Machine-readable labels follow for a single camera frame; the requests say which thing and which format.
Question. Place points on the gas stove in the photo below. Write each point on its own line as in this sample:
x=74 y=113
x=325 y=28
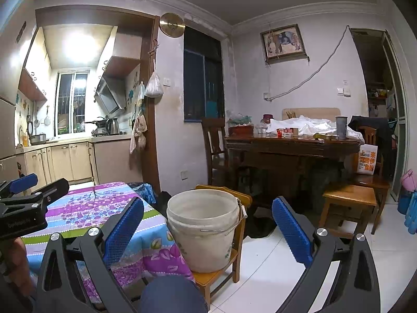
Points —
x=101 y=132

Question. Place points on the grey cup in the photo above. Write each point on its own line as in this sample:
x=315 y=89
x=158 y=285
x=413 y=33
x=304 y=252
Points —
x=341 y=127

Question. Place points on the person's leg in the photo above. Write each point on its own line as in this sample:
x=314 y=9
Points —
x=172 y=295

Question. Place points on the steel kettle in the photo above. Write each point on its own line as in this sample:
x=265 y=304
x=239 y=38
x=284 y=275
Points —
x=113 y=126

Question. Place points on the steel range hood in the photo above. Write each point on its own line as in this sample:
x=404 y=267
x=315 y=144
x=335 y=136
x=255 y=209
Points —
x=109 y=96

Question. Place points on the sliding glass door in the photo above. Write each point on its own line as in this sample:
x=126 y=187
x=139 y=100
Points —
x=395 y=120

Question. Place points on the grey refrigerator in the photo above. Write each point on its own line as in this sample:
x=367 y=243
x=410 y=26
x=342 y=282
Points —
x=8 y=120

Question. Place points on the hanging plastic bags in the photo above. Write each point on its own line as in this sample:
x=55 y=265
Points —
x=138 y=133

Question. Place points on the low brown wooden stool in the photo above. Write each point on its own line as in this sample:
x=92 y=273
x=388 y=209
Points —
x=348 y=195

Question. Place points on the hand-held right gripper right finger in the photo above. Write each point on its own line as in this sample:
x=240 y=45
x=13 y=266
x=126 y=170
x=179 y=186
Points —
x=293 y=231

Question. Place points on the black wok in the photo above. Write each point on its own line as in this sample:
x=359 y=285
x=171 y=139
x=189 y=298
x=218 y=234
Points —
x=99 y=123

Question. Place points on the white double wall switch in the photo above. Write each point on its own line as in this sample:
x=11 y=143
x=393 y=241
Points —
x=343 y=90

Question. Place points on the yellowish hanging plastic bag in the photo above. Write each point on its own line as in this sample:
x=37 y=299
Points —
x=140 y=92

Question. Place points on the flower wall sticker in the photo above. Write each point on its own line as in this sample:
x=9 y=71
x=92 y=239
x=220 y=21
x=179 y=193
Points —
x=132 y=93

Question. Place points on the wooden chair with jacket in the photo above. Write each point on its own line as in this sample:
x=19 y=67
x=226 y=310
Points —
x=371 y=182

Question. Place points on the blue plastic bag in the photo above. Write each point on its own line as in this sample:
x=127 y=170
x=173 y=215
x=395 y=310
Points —
x=145 y=192

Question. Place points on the dark wooden dining table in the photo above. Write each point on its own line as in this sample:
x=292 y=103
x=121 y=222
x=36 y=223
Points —
x=286 y=156

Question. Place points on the white wall outlet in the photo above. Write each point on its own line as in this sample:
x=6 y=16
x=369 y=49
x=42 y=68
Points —
x=185 y=174

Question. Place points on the beige kitchen base cabinets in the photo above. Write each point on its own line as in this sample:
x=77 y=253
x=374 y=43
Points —
x=71 y=161

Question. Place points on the person's left hand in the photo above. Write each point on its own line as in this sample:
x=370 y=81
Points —
x=21 y=264

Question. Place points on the white orange paper bag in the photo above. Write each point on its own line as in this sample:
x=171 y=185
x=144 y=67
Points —
x=366 y=159

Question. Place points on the colourful floral tablecloth table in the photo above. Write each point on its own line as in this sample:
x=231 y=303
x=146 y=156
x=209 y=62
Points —
x=84 y=212

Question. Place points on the yellow bottle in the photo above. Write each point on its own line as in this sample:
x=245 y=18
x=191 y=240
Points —
x=25 y=140

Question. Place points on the red plant pot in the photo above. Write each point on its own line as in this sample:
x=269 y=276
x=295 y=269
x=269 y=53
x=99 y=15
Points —
x=240 y=128

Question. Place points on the gold wall clock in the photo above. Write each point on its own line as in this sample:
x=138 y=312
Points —
x=172 y=24

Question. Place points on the white light switch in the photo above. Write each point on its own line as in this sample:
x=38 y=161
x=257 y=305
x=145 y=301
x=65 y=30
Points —
x=167 y=81

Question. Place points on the white plastic bucket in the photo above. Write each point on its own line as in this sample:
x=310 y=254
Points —
x=205 y=234

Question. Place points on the white plastic sheet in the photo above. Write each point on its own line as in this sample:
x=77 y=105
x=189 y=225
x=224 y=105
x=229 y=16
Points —
x=309 y=125

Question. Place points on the cream board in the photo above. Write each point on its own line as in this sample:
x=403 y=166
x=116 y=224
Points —
x=312 y=112

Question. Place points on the yellow flat box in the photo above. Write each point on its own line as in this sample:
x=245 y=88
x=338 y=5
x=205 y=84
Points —
x=325 y=136

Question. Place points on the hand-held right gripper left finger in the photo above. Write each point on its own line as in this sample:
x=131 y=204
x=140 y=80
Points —
x=125 y=231

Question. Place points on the dark interior window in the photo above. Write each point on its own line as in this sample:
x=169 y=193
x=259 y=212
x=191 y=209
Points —
x=203 y=78

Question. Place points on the black jacket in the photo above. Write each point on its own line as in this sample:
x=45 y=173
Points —
x=381 y=137

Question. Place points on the beige wall cabinet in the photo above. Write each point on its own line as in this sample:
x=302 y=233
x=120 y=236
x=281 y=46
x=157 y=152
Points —
x=123 y=52
x=32 y=71

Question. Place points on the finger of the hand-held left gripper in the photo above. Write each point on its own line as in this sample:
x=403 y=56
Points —
x=49 y=190
x=22 y=182

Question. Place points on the red cigarette pack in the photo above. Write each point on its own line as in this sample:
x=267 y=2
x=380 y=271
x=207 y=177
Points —
x=284 y=133

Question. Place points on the dark red jar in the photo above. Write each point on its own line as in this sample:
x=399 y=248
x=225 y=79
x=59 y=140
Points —
x=267 y=118

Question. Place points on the blue rubber gloves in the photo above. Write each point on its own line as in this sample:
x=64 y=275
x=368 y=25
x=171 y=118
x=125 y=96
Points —
x=411 y=213

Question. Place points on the pink plastic container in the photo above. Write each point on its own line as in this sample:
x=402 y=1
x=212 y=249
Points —
x=409 y=180

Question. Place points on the square ceiling light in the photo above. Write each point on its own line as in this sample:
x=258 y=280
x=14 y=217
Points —
x=78 y=47

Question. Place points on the hanging metal strainer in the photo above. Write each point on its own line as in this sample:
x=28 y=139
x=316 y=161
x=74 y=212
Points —
x=47 y=120

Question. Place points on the steel cooking pot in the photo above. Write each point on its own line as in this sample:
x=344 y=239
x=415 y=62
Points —
x=38 y=139

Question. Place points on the yellow wooden stool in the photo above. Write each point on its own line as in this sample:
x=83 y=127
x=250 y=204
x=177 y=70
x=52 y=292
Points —
x=208 y=280

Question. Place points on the framed wall picture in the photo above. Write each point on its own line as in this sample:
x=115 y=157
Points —
x=283 y=42

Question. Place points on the barred kitchen window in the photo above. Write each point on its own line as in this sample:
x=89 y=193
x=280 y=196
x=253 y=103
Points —
x=71 y=104

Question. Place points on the white hanging plastic bag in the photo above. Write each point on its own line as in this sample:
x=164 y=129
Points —
x=153 y=86

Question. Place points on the dark wooden chair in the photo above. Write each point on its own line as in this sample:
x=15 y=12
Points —
x=215 y=150

